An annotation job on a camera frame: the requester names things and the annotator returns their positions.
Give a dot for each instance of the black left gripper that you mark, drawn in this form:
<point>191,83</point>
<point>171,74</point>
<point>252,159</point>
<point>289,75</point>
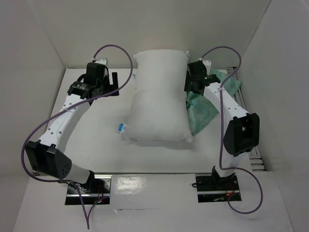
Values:
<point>114,80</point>

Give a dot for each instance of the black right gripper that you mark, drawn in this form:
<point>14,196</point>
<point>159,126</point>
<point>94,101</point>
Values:
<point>190,80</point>

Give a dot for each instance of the green and blue pillowcase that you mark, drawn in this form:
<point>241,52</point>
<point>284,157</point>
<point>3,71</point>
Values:
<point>200,110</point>

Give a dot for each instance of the white pillow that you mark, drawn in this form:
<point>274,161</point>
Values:
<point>158,109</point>

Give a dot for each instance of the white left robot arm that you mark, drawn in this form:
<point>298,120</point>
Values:
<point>47,154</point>

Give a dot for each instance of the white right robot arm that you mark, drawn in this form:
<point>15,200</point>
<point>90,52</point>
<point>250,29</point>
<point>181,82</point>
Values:
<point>240,129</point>

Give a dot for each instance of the blue white pillow label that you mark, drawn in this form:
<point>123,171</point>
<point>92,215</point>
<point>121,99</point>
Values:
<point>122,131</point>

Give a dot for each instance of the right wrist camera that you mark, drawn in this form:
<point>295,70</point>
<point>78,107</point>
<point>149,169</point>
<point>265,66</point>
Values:
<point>207,64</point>

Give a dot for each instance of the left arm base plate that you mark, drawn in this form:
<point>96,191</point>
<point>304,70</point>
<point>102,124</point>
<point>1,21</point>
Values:
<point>99,194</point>

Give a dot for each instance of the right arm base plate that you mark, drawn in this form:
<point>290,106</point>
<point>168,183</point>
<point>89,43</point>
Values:
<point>207,192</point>

